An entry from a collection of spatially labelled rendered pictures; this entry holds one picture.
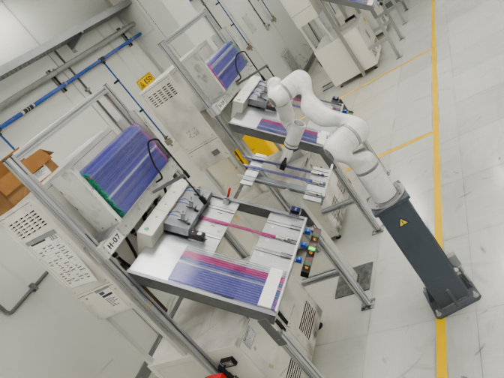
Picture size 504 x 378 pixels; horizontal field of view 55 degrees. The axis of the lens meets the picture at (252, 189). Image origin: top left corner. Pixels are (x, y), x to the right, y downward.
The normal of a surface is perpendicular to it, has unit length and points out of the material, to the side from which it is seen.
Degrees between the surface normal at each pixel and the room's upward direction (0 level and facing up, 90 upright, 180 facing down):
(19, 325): 90
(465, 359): 0
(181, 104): 90
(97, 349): 90
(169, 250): 43
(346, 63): 90
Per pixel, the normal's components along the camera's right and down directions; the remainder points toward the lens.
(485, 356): -0.59, -0.74
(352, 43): -0.29, 0.56
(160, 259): 0.09, -0.79
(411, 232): -0.01, 0.40
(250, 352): 0.76, -0.36
